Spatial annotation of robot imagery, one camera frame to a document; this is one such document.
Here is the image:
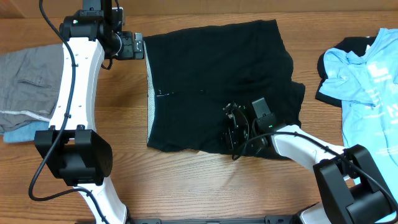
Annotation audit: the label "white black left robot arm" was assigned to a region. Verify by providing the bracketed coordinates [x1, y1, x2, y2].
[34, 0, 144, 223]

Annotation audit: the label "light blue t-shirt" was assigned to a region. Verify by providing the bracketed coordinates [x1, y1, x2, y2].
[320, 28, 397, 197]

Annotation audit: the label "folded blue cloth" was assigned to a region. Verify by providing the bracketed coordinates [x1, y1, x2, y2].
[3, 121, 49, 144]

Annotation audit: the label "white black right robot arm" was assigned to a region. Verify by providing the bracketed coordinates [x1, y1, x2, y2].
[223, 98, 397, 224]

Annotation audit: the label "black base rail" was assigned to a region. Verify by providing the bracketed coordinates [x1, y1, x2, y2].
[126, 215, 300, 224]

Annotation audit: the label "black garment under blue shirt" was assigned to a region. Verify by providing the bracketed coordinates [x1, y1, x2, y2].
[315, 36, 376, 108]

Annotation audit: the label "folded grey shorts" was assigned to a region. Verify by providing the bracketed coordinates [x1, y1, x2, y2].
[1, 44, 63, 133]

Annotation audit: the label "black shorts with mesh lining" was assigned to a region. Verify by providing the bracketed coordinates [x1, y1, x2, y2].
[145, 20, 305, 154]

